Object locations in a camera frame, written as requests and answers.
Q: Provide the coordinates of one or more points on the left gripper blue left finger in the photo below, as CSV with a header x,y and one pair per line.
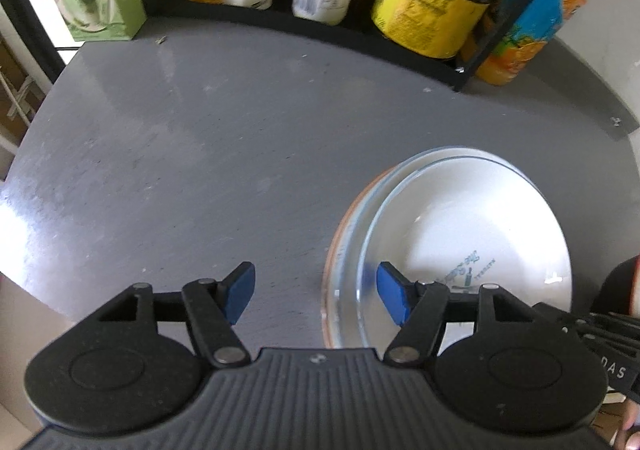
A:
x,y
212,310

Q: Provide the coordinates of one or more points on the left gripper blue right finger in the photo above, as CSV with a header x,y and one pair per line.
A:
x,y
419,311

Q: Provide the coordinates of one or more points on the white plate with flower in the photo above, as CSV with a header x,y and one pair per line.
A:
x,y
332,339

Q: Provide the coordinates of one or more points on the white plate Bakery print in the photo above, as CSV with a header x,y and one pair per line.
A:
x,y
466,222

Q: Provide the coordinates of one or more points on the white plate Sweet print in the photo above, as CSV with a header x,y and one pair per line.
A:
x,y
355,305

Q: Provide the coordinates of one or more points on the black kitchen rack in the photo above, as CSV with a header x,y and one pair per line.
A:
x,y
320,20

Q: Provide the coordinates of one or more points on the dark soy sauce jug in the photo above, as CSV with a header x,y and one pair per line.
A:
x,y
432,28

